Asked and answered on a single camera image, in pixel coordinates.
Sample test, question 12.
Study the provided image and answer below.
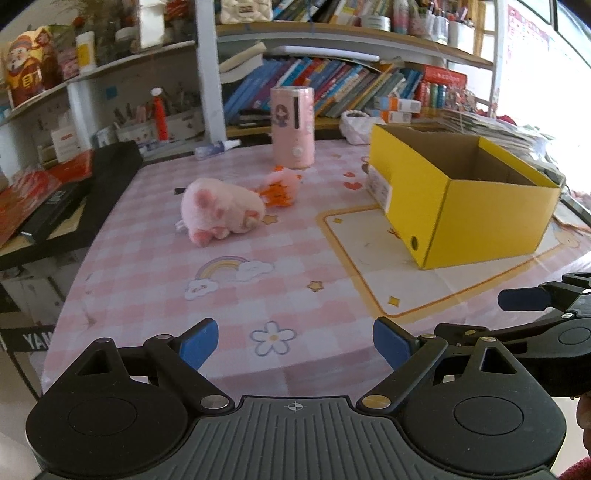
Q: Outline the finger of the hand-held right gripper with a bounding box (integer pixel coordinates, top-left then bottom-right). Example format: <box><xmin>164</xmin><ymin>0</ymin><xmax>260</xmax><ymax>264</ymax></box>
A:
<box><xmin>499</xmin><ymin>272</ymin><xmax>591</xmax><ymax>319</ymax></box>
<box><xmin>434</xmin><ymin>316</ymin><xmax>561</xmax><ymax>346</ymax></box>

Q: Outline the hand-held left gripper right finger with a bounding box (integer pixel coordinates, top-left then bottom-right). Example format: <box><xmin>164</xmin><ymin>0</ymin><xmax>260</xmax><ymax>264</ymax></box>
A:
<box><xmin>356</xmin><ymin>316</ymin><xmax>520</xmax><ymax>414</ymax></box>

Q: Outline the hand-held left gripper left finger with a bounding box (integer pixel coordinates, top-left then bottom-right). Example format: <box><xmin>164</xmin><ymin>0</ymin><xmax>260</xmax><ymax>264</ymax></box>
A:
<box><xmin>76</xmin><ymin>318</ymin><xmax>236</xmax><ymax>415</ymax></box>

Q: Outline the yellow cardboard box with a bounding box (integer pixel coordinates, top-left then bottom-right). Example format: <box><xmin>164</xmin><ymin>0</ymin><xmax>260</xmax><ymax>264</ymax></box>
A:
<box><xmin>367</xmin><ymin>124</ymin><xmax>566</xmax><ymax>271</ymax></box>

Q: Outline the pink plush pig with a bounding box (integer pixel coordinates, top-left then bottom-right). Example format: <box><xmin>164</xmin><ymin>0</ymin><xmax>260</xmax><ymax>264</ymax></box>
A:
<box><xmin>175</xmin><ymin>178</ymin><xmax>267</xmax><ymax>247</ymax></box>

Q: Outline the small pink plush toy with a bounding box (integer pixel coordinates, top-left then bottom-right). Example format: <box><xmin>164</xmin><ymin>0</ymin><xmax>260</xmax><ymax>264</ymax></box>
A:
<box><xmin>259</xmin><ymin>166</ymin><xmax>303</xmax><ymax>208</ymax></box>

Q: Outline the person's right forearm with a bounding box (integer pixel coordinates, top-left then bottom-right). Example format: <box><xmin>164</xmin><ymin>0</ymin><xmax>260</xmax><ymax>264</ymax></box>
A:
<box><xmin>556</xmin><ymin>457</ymin><xmax>591</xmax><ymax>480</ymax></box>

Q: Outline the person's right hand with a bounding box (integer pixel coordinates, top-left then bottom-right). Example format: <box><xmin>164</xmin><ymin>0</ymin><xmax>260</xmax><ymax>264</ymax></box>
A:
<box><xmin>575</xmin><ymin>392</ymin><xmax>591</xmax><ymax>455</ymax></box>

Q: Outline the pink checked tablecloth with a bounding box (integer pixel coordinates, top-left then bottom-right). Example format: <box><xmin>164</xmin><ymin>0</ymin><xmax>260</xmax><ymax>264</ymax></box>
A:
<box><xmin>41</xmin><ymin>138</ymin><xmax>591</xmax><ymax>402</ymax></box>

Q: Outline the stack of papers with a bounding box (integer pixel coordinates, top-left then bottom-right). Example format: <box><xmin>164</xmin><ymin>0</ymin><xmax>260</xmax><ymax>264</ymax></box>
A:
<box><xmin>443</xmin><ymin>108</ymin><xmax>566</xmax><ymax>176</ymax></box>

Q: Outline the small spray bottle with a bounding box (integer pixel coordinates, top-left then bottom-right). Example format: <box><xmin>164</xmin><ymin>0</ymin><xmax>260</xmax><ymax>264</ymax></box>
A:
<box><xmin>194</xmin><ymin>139</ymin><xmax>242</xmax><ymax>160</ymax></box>

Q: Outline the black flat box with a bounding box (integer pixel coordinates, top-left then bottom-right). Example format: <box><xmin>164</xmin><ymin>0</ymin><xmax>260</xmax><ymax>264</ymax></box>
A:
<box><xmin>21</xmin><ymin>182</ymin><xmax>90</xmax><ymax>243</ymax></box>

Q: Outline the white quilted handbag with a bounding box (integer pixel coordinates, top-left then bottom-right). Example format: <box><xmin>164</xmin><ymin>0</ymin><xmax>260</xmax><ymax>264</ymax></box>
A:
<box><xmin>341</xmin><ymin>110</ymin><xmax>386</xmax><ymax>145</ymax></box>

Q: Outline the pink humidifier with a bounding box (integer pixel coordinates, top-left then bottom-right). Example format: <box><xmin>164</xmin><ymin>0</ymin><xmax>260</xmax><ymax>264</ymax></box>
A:
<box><xmin>270</xmin><ymin>85</ymin><xmax>316</xmax><ymax>169</ymax></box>

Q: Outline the red packet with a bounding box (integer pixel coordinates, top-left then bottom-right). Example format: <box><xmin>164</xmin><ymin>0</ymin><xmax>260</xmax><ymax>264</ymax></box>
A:
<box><xmin>46</xmin><ymin>150</ymin><xmax>93</xmax><ymax>182</ymax></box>

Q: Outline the pen organizer box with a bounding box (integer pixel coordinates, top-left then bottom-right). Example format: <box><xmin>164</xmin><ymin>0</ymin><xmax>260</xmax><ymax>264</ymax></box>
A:
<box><xmin>115</xmin><ymin>83</ymin><xmax>204</xmax><ymax>141</ymax></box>

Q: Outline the red plastic bag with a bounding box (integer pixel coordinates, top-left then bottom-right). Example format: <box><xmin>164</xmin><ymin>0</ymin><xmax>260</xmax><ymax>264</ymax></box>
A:
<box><xmin>0</xmin><ymin>171</ymin><xmax>63</xmax><ymax>247</ymax></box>

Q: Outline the red glue bottle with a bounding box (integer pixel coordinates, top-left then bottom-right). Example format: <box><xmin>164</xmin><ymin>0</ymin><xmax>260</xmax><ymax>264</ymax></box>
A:
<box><xmin>151</xmin><ymin>87</ymin><xmax>168</xmax><ymax>141</ymax></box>

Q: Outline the red book box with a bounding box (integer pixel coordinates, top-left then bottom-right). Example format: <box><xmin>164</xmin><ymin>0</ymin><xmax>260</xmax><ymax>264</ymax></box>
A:
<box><xmin>422</xmin><ymin>65</ymin><xmax>467</xmax><ymax>109</ymax></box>

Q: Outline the white card red label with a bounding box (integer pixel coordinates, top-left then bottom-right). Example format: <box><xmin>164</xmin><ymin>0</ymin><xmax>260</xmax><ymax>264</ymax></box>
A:
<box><xmin>50</xmin><ymin>127</ymin><xmax>81</xmax><ymax>162</ymax></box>

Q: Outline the white pen holder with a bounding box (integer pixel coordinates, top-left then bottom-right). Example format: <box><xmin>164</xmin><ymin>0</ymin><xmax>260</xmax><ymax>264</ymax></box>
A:
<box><xmin>448</xmin><ymin>21</ymin><xmax>476</xmax><ymax>49</ymax></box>

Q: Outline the row of colourful books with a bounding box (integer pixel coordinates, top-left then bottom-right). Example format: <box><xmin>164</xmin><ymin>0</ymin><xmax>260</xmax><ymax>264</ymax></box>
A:
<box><xmin>272</xmin><ymin>0</ymin><xmax>393</xmax><ymax>24</ymax></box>
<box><xmin>224</xmin><ymin>55</ymin><xmax>423</xmax><ymax>118</ymax></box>

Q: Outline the white bookshelf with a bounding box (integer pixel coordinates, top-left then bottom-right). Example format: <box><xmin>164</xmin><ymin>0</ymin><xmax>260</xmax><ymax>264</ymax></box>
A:
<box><xmin>0</xmin><ymin>0</ymin><xmax>509</xmax><ymax>162</ymax></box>

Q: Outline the thick open book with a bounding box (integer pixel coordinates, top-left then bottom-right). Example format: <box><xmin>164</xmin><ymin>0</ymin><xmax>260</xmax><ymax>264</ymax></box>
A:
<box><xmin>218</xmin><ymin>41</ymin><xmax>267</xmax><ymax>84</ymax></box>

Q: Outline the white rolled paper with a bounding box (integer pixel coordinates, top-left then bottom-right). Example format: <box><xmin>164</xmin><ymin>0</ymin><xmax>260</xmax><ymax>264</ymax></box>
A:
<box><xmin>274</xmin><ymin>44</ymin><xmax>380</xmax><ymax>61</ymax></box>

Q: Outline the pastel bottle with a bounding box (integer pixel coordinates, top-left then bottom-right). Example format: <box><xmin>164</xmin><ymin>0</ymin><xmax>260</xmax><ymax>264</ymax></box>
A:
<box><xmin>393</xmin><ymin>0</ymin><xmax>411</xmax><ymax>34</ymax></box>

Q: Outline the white bottle yellow label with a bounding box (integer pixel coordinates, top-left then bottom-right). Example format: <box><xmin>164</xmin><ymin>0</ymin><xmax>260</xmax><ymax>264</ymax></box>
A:
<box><xmin>75</xmin><ymin>31</ymin><xmax>97</xmax><ymax>73</ymax></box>

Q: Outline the fortune god paper figure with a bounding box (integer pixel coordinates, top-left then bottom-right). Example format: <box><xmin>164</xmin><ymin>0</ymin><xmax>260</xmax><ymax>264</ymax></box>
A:
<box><xmin>4</xmin><ymin>25</ymin><xmax>63</xmax><ymax>109</ymax></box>

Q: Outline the cream quilted handbag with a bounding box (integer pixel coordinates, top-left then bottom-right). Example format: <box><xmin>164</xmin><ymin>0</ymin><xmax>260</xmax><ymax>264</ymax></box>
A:
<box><xmin>219</xmin><ymin>0</ymin><xmax>274</xmax><ymax>25</ymax></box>

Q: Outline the pink wall poster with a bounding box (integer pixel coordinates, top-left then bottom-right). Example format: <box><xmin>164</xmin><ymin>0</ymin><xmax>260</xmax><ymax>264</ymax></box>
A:
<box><xmin>505</xmin><ymin>4</ymin><xmax>555</xmax><ymax>107</ymax></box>

